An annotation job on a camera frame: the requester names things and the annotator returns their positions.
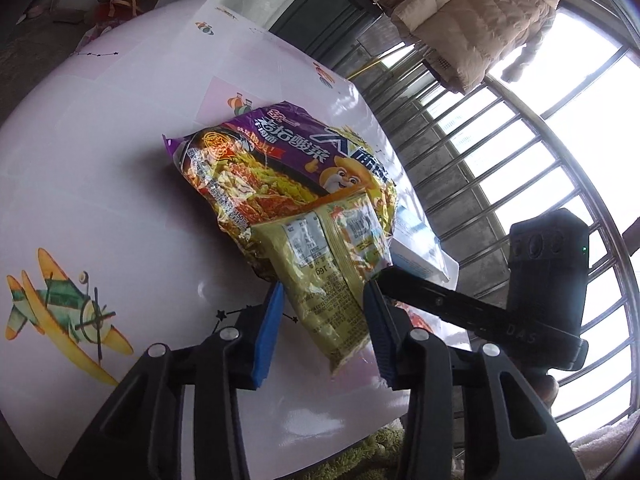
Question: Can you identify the yellow broom handle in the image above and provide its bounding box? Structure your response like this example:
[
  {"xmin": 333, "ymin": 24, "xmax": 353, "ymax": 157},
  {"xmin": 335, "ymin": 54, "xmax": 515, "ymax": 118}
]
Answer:
[{"xmin": 347, "ymin": 55, "xmax": 388, "ymax": 81}]

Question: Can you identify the white fluffy cloth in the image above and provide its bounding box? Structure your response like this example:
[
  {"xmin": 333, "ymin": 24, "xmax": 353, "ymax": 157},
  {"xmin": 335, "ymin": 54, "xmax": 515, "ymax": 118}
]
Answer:
[{"xmin": 570, "ymin": 420, "xmax": 640, "ymax": 480}]

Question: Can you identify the yellow snack packet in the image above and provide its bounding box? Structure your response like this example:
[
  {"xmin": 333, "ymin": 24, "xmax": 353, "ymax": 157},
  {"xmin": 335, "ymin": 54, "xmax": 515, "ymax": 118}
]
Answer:
[{"xmin": 250, "ymin": 186, "xmax": 396, "ymax": 378}]

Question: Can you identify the metal balcony railing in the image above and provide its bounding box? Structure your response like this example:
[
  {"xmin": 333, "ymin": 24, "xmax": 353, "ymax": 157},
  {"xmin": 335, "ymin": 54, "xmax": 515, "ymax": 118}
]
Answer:
[{"xmin": 350, "ymin": 0, "xmax": 640, "ymax": 426}]

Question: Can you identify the yellow-green shaggy mat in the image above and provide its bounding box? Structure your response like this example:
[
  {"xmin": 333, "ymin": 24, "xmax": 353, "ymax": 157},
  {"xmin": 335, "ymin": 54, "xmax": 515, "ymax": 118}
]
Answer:
[{"xmin": 295, "ymin": 417, "xmax": 411, "ymax": 480}]

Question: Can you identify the beige down jacket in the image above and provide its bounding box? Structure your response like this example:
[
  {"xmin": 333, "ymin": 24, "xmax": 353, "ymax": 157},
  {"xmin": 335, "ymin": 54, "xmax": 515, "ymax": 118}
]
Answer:
[{"xmin": 390, "ymin": 0, "xmax": 561, "ymax": 93}]

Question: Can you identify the dark cabinet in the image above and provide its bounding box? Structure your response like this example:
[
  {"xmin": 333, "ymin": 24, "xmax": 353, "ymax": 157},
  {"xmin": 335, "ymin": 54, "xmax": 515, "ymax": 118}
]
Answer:
[{"xmin": 265, "ymin": 0, "xmax": 401, "ymax": 81}]

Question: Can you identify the person's right hand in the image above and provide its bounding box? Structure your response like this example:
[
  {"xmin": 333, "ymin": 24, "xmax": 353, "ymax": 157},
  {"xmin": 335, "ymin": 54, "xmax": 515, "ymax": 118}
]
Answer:
[{"xmin": 529, "ymin": 372, "xmax": 560, "ymax": 408}]

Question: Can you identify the clear bag with red flowers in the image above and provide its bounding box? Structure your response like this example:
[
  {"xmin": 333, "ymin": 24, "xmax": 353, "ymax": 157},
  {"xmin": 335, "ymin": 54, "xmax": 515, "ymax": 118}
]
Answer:
[{"xmin": 392, "ymin": 300, "xmax": 473, "ymax": 353}]

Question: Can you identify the blue and white tissue pack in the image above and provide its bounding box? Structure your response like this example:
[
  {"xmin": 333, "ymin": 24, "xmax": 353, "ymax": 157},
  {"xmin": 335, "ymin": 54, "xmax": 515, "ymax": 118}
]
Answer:
[{"xmin": 390, "ymin": 206, "xmax": 453, "ymax": 282}]

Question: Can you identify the purple instant noodle packet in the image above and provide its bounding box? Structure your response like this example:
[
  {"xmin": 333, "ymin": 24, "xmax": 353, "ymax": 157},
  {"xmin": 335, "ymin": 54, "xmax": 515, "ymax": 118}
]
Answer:
[{"xmin": 161, "ymin": 101, "xmax": 398, "ymax": 283}]

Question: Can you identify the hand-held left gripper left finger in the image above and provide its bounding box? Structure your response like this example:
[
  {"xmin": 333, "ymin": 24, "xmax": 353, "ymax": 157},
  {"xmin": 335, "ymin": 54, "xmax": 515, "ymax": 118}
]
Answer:
[{"xmin": 75, "ymin": 282, "xmax": 286, "ymax": 480}]

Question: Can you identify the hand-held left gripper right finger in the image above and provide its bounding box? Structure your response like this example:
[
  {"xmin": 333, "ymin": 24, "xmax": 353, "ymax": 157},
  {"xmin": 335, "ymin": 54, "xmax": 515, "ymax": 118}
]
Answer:
[{"xmin": 362, "ymin": 280, "xmax": 586, "ymax": 480}]

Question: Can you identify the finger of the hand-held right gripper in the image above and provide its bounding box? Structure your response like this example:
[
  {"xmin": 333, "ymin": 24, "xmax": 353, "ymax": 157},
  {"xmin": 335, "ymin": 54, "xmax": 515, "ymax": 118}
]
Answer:
[{"xmin": 377, "ymin": 265, "xmax": 511, "ymax": 335}]

